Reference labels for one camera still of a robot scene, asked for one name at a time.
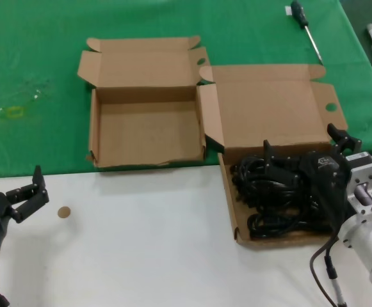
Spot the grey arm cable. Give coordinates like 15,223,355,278
310,236,339,307

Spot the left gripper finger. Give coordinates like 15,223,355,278
6,165,49,203
11,195,50,224

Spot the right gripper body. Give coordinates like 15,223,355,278
301,152,350,232

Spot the green table cloth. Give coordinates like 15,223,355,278
0,0,372,180

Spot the cable with silver connector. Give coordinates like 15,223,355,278
323,252,348,307

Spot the green black handle screwdriver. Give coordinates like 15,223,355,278
290,0,323,62

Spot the black power cable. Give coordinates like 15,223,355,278
233,182,321,212
248,207,336,239
230,155,303,189

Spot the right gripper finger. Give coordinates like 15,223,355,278
263,139,303,189
328,123,362,157

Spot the brown cardboard box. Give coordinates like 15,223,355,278
198,63,348,248

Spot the cardboard box with torn rim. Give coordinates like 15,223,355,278
76,35,211,169

